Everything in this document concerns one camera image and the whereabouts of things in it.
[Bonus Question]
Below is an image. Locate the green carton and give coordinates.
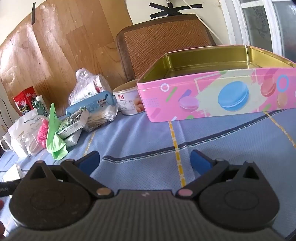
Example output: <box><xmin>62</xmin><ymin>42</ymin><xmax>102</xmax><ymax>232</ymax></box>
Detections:
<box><xmin>32</xmin><ymin>95</ymin><xmax>49</xmax><ymax>117</ymax></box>

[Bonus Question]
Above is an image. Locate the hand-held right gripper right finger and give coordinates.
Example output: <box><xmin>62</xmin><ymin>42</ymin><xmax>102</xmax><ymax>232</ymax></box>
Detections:
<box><xmin>175</xmin><ymin>149</ymin><xmax>262</xmax><ymax>200</ymax></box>

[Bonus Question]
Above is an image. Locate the white round snack can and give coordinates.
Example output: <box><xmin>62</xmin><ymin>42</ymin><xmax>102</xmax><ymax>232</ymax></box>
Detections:
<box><xmin>112</xmin><ymin>79</ymin><xmax>146</xmax><ymax>116</ymax></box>

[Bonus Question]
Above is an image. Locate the bag of cotton swabs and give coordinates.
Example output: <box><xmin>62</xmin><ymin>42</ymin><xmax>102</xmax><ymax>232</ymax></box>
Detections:
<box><xmin>84</xmin><ymin>109</ymin><xmax>119</xmax><ymax>132</ymax></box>

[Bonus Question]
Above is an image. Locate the blue tablecloth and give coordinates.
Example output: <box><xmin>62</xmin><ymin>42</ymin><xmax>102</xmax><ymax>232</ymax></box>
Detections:
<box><xmin>0</xmin><ymin>108</ymin><xmax>296</xmax><ymax>241</ymax></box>

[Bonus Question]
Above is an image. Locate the small white box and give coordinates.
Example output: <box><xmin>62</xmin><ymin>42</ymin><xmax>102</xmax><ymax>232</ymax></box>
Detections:
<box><xmin>3</xmin><ymin>163</ymin><xmax>22</xmax><ymax>182</ymax></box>

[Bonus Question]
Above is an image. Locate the pink macaron print tin box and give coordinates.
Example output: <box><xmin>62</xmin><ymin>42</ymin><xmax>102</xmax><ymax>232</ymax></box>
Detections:
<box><xmin>136</xmin><ymin>45</ymin><xmax>296</xmax><ymax>122</ymax></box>

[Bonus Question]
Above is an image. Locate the black tape cross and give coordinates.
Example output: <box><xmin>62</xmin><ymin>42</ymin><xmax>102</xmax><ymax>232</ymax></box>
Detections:
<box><xmin>149</xmin><ymin>2</ymin><xmax>186</xmax><ymax>19</ymax></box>

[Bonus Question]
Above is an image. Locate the white cable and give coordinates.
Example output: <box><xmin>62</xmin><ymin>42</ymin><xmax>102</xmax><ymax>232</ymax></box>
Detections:
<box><xmin>183</xmin><ymin>0</ymin><xmax>223</xmax><ymax>45</ymax></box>

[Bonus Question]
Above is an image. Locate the green cloth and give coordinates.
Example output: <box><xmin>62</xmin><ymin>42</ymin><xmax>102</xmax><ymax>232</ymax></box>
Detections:
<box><xmin>46</xmin><ymin>103</ymin><xmax>69</xmax><ymax>160</ymax></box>

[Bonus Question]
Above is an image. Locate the white window frame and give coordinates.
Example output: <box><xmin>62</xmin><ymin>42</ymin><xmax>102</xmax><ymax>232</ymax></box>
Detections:
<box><xmin>218</xmin><ymin>0</ymin><xmax>296</xmax><ymax>63</ymax></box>

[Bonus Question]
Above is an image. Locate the pink fluffy scrunchie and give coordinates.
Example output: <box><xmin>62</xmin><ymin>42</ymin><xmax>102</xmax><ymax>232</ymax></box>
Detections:
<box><xmin>36</xmin><ymin>118</ymin><xmax>49</xmax><ymax>149</ymax></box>

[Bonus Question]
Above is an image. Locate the red box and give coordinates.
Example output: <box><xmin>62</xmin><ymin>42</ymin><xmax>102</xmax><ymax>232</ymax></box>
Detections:
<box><xmin>13</xmin><ymin>86</ymin><xmax>37</xmax><ymax>116</ymax></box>

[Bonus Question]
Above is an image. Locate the green patterned packet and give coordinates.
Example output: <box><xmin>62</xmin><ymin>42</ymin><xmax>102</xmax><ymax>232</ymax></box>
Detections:
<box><xmin>56</xmin><ymin>107</ymin><xmax>90</xmax><ymax>136</ymax></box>

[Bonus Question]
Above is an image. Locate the clear plastic bag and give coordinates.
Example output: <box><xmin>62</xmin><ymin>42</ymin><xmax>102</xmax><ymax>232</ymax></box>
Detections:
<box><xmin>68</xmin><ymin>69</ymin><xmax>113</xmax><ymax>106</ymax></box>

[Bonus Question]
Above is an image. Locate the person's left hand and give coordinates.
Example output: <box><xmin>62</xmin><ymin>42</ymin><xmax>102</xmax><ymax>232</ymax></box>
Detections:
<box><xmin>0</xmin><ymin>200</ymin><xmax>6</xmax><ymax>235</ymax></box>

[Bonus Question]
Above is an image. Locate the white plastic bag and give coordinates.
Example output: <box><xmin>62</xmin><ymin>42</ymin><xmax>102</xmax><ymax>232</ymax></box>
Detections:
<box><xmin>8</xmin><ymin>109</ymin><xmax>47</xmax><ymax>156</ymax></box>

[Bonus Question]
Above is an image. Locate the white mug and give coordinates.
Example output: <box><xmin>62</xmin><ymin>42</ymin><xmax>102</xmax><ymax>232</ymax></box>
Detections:
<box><xmin>0</xmin><ymin>134</ymin><xmax>15</xmax><ymax>152</ymax></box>

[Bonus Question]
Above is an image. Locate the blue wipes pack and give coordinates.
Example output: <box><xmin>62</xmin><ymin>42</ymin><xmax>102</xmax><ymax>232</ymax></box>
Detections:
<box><xmin>66</xmin><ymin>90</ymin><xmax>117</xmax><ymax>115</ymax></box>

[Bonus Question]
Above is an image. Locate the brown woven chair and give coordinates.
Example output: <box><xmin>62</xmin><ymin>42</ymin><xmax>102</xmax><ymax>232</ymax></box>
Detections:
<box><xmin>115</xmin><ymin>13</ymin><xmax>216</xmax><ymax>82</ymax></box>

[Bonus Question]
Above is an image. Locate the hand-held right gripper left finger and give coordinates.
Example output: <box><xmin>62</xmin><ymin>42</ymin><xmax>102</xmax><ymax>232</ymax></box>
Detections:
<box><xmin>23</xmin><ymin>151</ymin><xmax>114</xmax><ymax>200</ymax></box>

